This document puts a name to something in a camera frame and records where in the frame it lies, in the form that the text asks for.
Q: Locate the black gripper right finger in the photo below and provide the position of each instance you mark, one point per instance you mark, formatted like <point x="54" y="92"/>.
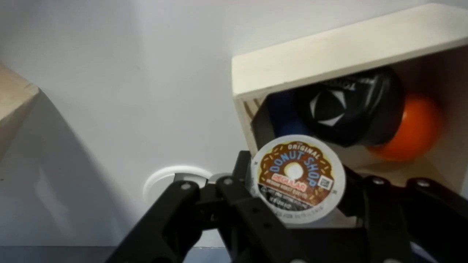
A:
<point x="421" y="211"/>

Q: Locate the wooden shape sorter box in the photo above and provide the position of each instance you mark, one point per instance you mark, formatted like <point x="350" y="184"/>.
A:
<point x="16" y="96"/>

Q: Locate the Donut Shop coffee pod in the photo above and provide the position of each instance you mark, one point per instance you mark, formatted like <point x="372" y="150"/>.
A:
<point x="300" y="178"/>

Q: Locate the orange ball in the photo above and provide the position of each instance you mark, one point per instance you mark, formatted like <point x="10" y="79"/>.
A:
<point x="421" y="125"/>

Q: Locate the small wooden crate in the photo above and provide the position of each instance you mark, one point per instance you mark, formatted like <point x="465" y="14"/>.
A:
<point x="424" y="45"/>

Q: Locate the blue cylinder block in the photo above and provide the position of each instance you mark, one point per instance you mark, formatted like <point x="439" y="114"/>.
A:
<point x="277" y="117"/>

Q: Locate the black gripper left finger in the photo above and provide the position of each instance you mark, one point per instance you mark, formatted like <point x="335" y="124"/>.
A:
<point x="170" y="228"/>

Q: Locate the black round object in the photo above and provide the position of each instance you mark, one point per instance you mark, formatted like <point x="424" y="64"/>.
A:
<point x="361" y="108"/>

